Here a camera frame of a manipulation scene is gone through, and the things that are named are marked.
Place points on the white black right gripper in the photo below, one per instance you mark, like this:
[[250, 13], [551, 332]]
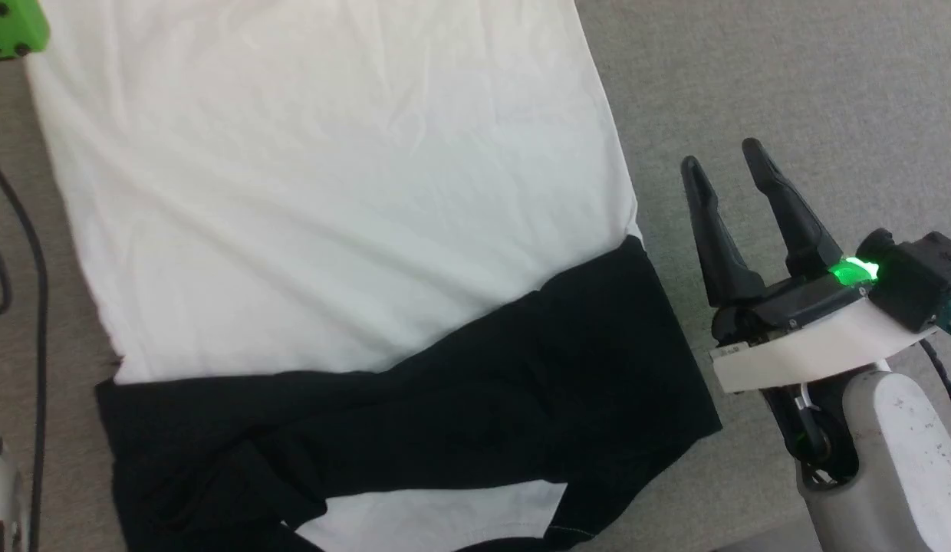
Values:
[[813, 337]]

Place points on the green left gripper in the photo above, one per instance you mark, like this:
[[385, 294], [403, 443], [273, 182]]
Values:
[[11, 27]]

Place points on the white shirt with black sleeves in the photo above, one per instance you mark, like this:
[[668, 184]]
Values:
[[330, 192]]

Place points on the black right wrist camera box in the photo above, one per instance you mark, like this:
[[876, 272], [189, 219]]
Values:
[[916, 280]]

